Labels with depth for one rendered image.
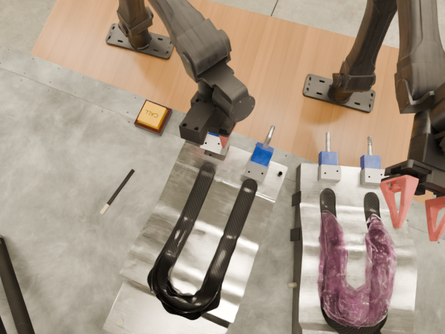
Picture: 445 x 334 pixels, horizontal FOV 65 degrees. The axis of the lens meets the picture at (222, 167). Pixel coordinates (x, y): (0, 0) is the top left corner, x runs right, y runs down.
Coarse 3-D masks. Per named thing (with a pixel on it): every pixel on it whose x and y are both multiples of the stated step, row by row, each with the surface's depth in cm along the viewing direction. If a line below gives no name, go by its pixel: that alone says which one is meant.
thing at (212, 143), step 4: (208, 136) 81; (212, 136) 81; (216, 136) 82; (208, 140) 81; (212, 140) 81; (216, 140) 81; (220, 140) 81; (204, 144) 82; (208, 144) 81; (212, 144) 81; (216, 144) 81; (220, 144) 81; (204, 148) 82; (208, 148) 81; (212, 148) 81; (216, 148) 81; (220, 148) 81; (224, 148) 83; (216, 152) 81; (220, 152) 81; (224, 152) 85
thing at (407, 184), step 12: (384, 180) 57; (396, 180) 54; (408, 180) 51; (384, 192) 56; (396, 192) 56; (408, 192) 52; (420, 192) 57; (408, 204) 52; (396, 216) 54; (396, 228) 53
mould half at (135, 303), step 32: (192, 160) 85; (224, 160) 86; (224, 192) 84; (256, 192) 84; (160, 224) 81; (224, 224) 82; (256, 224) 82; (128, 256) 75; (192, 256) 77; (128, 288) 80; (192, 288) 74; (224, 288) 74; (128, 320) 79; (160, 320) 79; (224, 320) 72
